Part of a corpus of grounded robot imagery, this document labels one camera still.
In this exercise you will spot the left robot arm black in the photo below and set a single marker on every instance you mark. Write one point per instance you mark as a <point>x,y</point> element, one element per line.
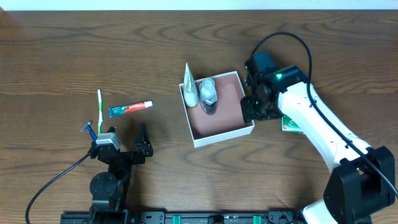
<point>109,189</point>

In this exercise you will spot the white lotion tube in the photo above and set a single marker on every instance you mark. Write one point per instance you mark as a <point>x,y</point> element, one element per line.
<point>190,93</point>

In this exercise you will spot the green white toothbrush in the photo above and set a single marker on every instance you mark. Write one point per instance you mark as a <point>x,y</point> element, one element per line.
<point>100,107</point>

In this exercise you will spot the white box with pink interior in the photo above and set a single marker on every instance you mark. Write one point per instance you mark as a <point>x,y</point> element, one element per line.
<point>227,122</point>

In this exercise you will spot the blue disposable razor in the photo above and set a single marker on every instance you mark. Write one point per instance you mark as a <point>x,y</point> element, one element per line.
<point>87,127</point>

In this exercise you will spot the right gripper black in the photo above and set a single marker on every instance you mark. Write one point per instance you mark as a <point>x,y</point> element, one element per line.
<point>249,109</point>

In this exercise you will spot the green soap bar package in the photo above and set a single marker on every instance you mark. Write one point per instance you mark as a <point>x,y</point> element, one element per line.
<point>289,126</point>

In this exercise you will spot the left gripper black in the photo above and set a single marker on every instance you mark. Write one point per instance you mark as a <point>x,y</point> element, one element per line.
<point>125,156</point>

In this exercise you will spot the red green toothpaste tube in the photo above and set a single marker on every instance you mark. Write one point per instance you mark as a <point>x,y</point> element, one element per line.
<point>121,110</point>

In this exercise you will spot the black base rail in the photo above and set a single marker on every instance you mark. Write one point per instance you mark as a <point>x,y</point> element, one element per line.
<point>274,217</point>

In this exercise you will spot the blue hand soap pump bottle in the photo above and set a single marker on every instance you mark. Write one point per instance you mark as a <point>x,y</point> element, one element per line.
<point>208,96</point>

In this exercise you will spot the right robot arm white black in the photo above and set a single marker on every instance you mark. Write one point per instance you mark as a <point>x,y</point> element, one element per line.
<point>362,177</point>

